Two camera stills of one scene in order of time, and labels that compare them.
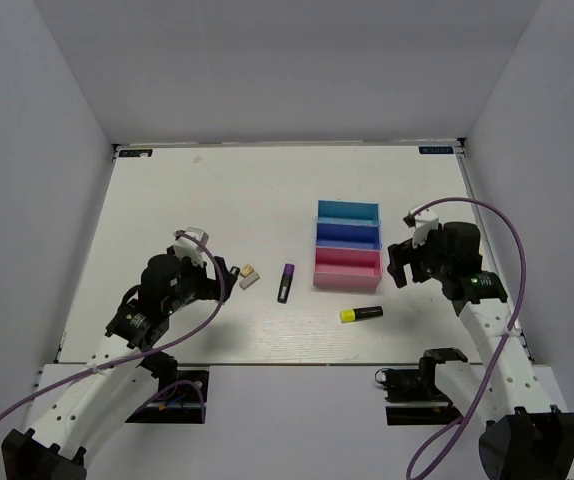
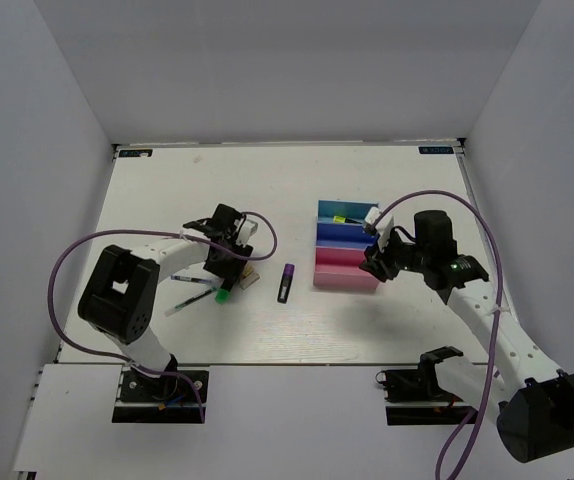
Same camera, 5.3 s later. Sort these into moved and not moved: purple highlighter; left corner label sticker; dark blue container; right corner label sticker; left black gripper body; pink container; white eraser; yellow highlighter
Moved: left black gripper body; yellow highlighter
Not moved: right corner label sticker; dark blue container; pink container; purple highlighter; left corner label sticker; white eraser
